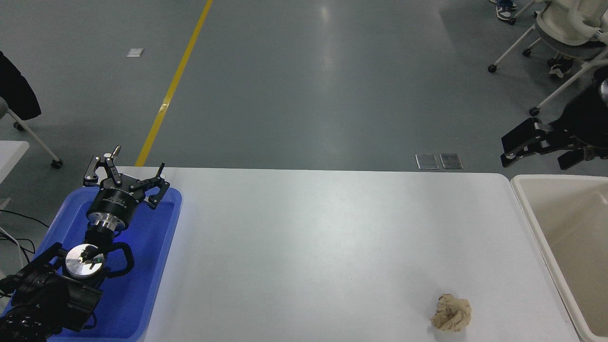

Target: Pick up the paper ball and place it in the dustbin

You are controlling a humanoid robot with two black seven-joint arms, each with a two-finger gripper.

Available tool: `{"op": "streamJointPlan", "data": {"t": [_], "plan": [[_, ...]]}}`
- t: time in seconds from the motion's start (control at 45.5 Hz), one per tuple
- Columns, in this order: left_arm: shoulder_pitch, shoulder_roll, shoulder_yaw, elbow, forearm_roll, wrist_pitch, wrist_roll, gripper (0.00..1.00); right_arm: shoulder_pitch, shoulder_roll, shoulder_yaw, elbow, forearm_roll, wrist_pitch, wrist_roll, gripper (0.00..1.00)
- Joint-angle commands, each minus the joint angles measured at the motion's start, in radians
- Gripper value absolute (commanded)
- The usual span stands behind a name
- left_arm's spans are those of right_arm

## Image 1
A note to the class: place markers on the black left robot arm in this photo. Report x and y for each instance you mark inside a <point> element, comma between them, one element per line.
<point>45,294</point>

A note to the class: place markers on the grey chair with castors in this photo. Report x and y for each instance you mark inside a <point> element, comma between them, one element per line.
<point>35,137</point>

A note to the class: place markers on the large pale plastic bin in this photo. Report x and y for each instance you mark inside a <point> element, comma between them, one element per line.
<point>584,285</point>

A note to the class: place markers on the blue plastic tray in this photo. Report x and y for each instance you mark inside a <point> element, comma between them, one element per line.
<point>142,266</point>

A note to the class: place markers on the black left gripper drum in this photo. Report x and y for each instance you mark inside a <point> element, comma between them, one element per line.
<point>114,202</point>

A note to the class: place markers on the tan paper ball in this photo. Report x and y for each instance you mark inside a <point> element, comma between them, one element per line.
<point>451,312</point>

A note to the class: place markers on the person's shoe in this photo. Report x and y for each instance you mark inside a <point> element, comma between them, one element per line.
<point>561,67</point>
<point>504,12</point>

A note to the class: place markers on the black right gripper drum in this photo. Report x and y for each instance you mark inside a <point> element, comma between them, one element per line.
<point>586,118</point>

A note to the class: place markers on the white office chair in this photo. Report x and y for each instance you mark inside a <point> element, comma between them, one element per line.
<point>565,23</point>

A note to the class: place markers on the metal floor plate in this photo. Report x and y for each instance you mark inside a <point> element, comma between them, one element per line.
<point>451,161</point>
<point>427,161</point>

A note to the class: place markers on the small white side table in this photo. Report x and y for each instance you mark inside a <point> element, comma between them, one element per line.
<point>10,156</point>

